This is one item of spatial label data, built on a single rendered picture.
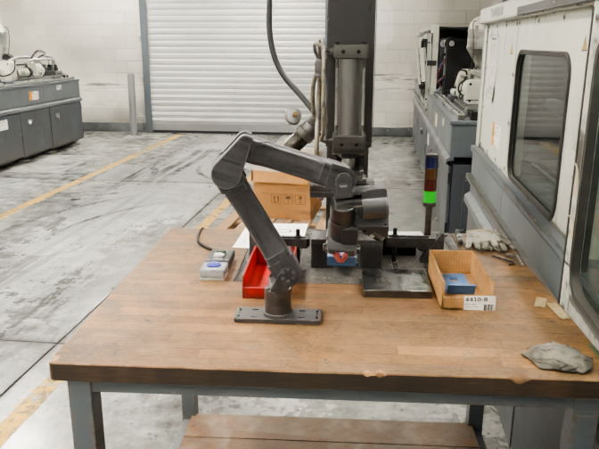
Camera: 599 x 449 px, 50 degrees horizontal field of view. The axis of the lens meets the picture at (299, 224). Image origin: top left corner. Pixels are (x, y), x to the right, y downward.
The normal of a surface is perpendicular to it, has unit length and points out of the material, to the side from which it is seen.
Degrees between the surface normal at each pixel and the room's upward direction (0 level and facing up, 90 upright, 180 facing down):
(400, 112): 90
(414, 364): 0
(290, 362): 0
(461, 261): 90
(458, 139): 90
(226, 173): 90
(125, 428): 0
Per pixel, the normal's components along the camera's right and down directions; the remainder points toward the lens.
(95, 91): -0.12, 0.27
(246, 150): 0.10, 0.27
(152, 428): 0.00, -0.96
